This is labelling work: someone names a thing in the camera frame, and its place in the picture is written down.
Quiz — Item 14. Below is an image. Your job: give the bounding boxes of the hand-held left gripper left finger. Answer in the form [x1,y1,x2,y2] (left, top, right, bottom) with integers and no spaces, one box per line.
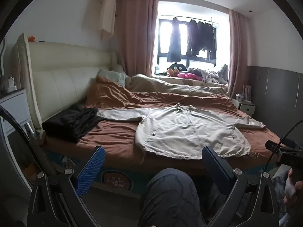
[27,145,106,227]

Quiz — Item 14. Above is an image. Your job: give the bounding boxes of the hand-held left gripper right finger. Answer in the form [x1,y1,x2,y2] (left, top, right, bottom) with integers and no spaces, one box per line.
[201,145,280,227]

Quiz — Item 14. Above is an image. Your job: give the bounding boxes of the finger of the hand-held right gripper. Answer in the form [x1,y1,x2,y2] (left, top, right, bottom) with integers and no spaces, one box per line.
[265,140,282,152]

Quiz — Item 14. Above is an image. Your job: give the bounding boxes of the beige jacket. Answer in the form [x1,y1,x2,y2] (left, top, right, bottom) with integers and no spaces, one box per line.
[96,103,267,165]

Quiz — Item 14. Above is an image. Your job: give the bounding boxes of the black clothes pile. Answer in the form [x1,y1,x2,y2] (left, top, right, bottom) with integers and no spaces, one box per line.
[41,106,98,143]

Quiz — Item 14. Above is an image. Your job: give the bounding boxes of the pile of clothes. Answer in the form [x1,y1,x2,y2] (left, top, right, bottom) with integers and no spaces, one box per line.
[188,64,229,84]

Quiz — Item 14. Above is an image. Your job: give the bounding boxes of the hanging dark clothes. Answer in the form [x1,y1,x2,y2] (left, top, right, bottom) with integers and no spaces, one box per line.
[186,19,218,61]

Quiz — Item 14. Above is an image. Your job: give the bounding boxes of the person's right hand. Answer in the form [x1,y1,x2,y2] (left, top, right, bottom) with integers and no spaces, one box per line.
[283,168,303,208]

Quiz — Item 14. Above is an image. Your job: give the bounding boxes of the white nightstand with drawers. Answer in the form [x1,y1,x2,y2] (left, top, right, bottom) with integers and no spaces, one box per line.
[232,98,256,117]

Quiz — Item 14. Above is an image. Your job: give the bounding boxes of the bed with brown sheet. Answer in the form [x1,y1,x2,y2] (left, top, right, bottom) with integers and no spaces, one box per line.
[78,76,281,163]

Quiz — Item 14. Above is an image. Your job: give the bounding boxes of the person's knee grey trousers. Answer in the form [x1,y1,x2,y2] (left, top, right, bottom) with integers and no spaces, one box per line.
[138,168,207,227]

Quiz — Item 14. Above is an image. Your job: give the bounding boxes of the clear desktop organizer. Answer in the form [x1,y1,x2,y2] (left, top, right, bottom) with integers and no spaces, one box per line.
[237,84,252,103]

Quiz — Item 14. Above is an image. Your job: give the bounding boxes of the pink cloth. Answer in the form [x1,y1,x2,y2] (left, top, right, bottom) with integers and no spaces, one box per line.
[177,73,203,81]

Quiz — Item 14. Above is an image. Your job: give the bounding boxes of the beige quilt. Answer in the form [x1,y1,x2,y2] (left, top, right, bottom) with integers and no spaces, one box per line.
[129,74,226,95]

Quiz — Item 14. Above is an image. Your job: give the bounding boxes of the cream leather headboard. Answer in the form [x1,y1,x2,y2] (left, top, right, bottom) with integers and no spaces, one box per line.
[12,33,119,129]

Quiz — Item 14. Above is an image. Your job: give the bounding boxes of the light green pillow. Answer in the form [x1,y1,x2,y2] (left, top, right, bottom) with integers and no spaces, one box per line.
[98,68,130,88]

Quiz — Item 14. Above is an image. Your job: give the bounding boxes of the white bedside table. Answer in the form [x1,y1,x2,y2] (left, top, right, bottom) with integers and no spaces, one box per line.
[0,87,35,135]

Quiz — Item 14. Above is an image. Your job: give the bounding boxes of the pink curtain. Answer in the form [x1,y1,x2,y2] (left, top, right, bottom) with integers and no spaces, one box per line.
[116,0,159,77]
[224,9,252,100]

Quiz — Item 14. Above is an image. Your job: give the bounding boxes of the black plush toy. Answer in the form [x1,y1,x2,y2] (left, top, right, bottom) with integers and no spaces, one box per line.
[169,63,187,72]

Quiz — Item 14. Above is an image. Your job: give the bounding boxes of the small white device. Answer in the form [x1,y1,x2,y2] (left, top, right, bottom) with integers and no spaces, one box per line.
[6,76,17,93]

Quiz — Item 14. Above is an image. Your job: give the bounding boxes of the hanging dark long garment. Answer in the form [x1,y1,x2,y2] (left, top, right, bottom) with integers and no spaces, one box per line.
[167,17,183,62]

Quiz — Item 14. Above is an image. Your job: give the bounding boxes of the window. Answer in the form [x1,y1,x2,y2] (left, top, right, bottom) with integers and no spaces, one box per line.
[151,1,230,77]

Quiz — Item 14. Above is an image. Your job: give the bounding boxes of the cream hanging cloth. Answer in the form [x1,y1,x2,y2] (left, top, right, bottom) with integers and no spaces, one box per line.
[98,0,117,40]

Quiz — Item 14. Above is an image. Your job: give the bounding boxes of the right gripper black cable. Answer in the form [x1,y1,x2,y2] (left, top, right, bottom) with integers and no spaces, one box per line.
[262,120,303,178]

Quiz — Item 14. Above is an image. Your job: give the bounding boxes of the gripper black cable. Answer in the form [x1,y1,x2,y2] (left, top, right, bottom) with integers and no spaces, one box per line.
[0,105,51,178]
[262,120,303,178]

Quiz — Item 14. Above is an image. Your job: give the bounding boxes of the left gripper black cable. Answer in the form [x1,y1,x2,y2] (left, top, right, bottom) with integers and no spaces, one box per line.
[0,105,51,178]

